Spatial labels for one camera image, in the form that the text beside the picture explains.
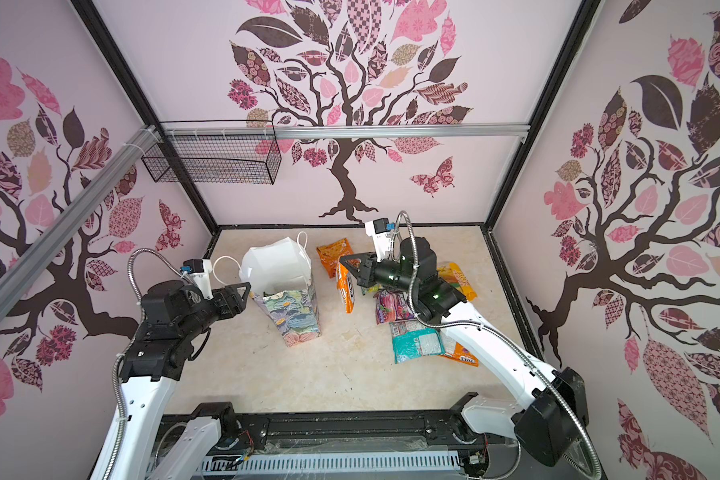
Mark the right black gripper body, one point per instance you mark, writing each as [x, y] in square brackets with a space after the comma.
[387, 276]

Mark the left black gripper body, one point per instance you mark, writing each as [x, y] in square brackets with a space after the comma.
[225, 306]

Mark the orange white snack bag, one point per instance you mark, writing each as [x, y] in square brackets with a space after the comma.
[345, 287]

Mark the purple candy snack bag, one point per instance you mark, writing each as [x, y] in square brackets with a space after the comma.
[391, 306]

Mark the patterned paper bag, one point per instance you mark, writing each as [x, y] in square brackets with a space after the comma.
[282, 285]

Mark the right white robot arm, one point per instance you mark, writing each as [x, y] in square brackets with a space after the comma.
[548, 413]

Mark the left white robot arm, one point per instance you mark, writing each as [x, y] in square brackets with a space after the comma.
[146, 375]

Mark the orange chip snack bag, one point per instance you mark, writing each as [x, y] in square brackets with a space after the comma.
[330, 255]

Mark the teal snack bag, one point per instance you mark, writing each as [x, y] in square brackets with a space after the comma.
[411, 340]

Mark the yellow corn snack bag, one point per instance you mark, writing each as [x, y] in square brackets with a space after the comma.
[453, 275]

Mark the orange snack bag right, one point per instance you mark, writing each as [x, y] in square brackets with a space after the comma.
[453, 350]

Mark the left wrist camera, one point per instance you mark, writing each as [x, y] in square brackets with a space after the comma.
[199, 273]

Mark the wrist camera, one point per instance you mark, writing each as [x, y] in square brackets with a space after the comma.
[199, 273]
[384, 235]

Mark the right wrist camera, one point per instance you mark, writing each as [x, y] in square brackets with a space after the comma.
[384, 235]

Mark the black wire basket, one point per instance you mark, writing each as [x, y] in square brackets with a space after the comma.
[215, 152]

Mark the white slotted cable duct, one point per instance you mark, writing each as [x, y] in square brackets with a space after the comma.
[327, 463]

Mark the black base frame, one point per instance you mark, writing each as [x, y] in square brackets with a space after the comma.
[482, 456]

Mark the rear aluminium rail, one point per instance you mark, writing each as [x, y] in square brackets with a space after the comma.
[356, 132]

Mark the aluminium rail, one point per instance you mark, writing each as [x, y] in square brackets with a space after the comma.
[40, 254]
[356, 132]

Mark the left aluminium rail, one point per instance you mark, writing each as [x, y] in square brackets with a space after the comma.
[40, 254]

